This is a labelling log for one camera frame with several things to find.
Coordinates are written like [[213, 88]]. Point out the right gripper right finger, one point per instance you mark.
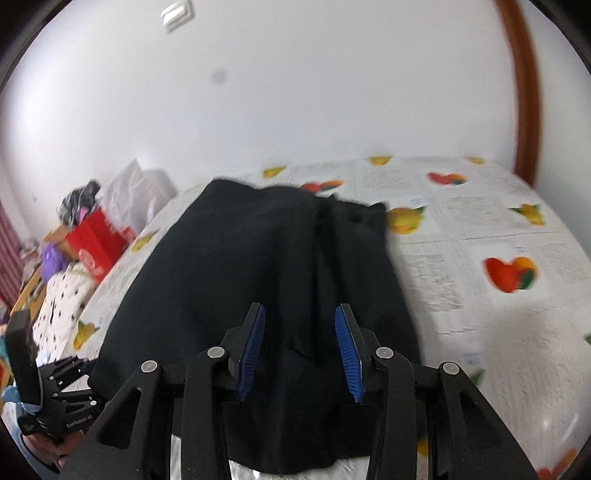
[[357, 346]]

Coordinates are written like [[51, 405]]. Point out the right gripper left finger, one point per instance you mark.
[[242, 344]]

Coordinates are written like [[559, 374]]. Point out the black sweatshirt white lettering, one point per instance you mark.
[[298, 255]]

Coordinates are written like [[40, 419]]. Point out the person left hand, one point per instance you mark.
[[47, 452]]

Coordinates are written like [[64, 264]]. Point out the wooden side table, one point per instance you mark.
[[32, 296]]

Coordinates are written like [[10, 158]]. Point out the white black dotted cloth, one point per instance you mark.
[[58, 329]]

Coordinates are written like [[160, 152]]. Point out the fruit print table cloth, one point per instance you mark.
[[494, 281]]

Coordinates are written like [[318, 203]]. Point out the red paper shopping bag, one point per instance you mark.
[[98, 245]]

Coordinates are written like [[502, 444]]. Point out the white paper shopping bag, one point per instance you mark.
[[134, 197]]

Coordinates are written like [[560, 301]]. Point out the plaid grey cloth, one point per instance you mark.
[[79, 203]]

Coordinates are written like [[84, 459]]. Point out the brown wooden wall trim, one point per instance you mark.
[[527, 84]]

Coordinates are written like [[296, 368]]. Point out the white wall switch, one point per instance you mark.
[[176, 15]]

